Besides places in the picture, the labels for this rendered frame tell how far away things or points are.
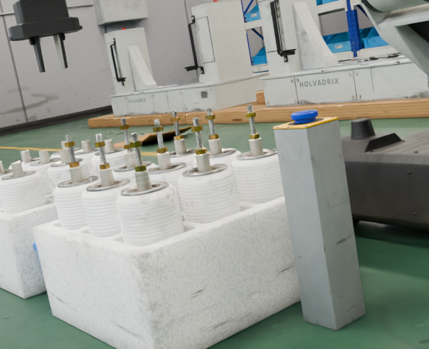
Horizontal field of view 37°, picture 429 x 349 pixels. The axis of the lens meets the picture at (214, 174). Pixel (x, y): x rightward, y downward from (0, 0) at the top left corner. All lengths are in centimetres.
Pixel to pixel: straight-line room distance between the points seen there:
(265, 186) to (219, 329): 25
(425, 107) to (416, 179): 185
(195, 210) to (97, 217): 16
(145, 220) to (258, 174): 23
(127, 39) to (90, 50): 229
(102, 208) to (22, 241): 39
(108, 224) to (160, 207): 14
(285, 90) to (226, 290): 289
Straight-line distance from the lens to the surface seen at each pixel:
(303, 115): 95
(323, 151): 95
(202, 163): 105
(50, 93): 772
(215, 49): 445
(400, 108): 319
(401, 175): 128
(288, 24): 392
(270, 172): 110
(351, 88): 347
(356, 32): 694
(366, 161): 133
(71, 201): 117
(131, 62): 568
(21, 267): 143
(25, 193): 145
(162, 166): 115
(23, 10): 117
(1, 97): 754
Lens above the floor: 43
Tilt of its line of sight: 10 degrees down
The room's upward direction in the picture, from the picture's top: 10 degrees counter-clockwise
